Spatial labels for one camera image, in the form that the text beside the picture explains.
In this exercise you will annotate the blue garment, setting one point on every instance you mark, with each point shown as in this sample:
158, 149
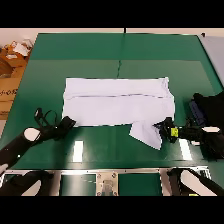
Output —
196, 113

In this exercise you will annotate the brown cardboard box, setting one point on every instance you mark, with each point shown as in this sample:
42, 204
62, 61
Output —
10, 83

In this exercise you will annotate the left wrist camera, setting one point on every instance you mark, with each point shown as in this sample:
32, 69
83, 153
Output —
40, 116

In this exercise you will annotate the white shirt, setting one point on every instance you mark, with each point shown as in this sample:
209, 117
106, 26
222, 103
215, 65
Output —
116, 103

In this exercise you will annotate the silver frame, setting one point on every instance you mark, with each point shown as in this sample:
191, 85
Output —
106, 181

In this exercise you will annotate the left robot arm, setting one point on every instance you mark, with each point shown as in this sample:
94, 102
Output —
16, 148

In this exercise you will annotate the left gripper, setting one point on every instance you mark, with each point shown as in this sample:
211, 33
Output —
65, 126

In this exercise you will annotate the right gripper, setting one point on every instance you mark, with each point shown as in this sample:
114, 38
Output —
170, 130

